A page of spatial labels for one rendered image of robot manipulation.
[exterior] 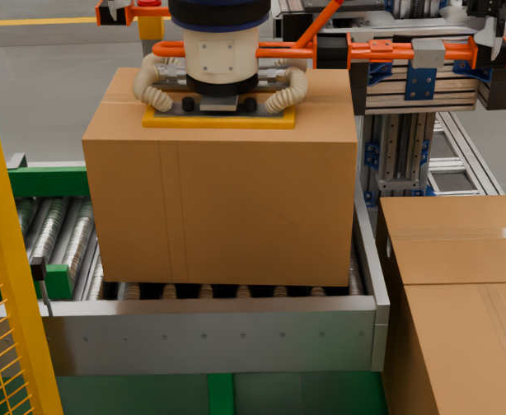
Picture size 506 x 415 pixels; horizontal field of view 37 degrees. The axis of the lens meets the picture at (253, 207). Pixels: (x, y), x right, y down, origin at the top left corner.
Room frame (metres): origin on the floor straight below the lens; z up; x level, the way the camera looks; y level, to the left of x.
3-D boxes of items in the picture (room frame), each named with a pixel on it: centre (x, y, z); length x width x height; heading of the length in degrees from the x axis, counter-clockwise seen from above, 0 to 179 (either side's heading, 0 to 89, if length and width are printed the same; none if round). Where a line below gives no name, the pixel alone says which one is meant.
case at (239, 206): (1.62, 0.06, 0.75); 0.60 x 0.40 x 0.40; 86
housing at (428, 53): (1.59, -0.40, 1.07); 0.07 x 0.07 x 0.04; 86
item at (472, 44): (1.58, -0.53, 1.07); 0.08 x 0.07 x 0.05; 86
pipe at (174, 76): (1.62, 0.06, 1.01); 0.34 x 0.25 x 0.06; 86
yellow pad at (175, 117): (1.53, 0.07, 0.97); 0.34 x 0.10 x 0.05; 86
